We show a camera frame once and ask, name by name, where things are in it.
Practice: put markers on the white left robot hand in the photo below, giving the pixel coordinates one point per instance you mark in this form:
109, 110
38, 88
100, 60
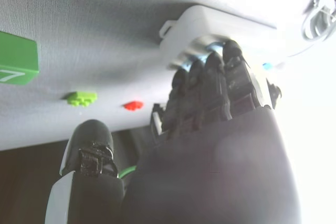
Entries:
210, 169

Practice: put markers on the white power strip blue sockets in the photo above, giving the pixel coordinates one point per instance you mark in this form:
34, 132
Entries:
207, 23

